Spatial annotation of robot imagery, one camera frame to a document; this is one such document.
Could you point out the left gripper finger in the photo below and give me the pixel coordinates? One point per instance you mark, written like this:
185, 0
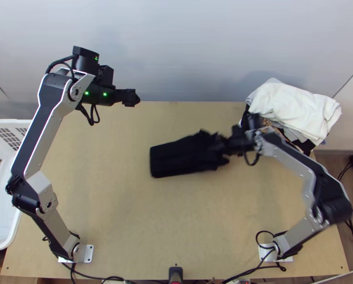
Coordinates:
137, 99

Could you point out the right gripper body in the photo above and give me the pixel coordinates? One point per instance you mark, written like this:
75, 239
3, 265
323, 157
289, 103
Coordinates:
238, 143

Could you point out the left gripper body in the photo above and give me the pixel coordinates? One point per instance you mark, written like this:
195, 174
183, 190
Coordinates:
125, 96

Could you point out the dark t-shirt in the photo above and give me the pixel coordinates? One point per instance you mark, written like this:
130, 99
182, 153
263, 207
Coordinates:
182, 156

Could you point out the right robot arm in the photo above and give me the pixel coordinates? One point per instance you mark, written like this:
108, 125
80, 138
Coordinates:
300, 165

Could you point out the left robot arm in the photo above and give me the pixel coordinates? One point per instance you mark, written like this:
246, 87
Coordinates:
43, 130

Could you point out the pile of folded clothes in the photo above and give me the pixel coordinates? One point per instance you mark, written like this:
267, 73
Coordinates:
294, 103

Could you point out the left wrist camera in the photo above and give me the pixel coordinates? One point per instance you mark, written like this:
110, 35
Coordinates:
106, 75

